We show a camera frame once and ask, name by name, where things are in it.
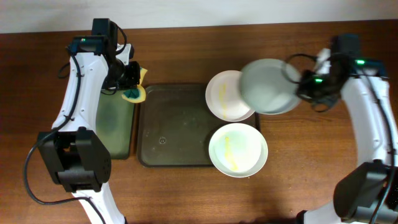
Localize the green and yellow sponge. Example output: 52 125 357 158
121 67 147 103

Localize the light grey plate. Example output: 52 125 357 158
239 58 300 115

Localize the pink rimmed white plate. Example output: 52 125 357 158
205 70 254 122

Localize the white plate yellow stain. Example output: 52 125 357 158
208 123 269 178

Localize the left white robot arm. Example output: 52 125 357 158
33 35 145 223

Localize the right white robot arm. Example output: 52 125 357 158
296 53 397 224

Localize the small green tray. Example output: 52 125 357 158
96 91 134 159

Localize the large dark brown tray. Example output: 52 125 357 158
137 83 261 168

